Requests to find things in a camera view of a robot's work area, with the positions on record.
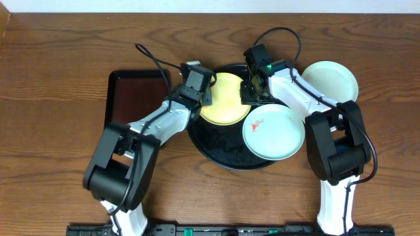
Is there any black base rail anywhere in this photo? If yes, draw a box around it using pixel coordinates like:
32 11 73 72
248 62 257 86
66 224 395 236

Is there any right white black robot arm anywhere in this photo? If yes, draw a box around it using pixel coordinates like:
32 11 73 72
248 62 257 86
240 61 372 235

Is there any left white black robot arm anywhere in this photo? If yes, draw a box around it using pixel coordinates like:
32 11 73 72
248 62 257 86
83 85 211 235

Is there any yellow plate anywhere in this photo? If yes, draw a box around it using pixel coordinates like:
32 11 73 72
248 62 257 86
200 72 251 126

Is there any rectangular dark brown tray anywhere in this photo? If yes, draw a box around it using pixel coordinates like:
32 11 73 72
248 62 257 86
104 69 168 125

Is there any right black cable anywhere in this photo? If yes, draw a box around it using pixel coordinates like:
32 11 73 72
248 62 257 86
252 26 379 236

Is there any round black tray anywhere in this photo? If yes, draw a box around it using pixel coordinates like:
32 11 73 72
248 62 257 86
188 64 274 170

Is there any light blue plate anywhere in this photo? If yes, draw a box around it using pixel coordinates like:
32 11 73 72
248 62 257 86
301 61 359 102
242 104 305 161

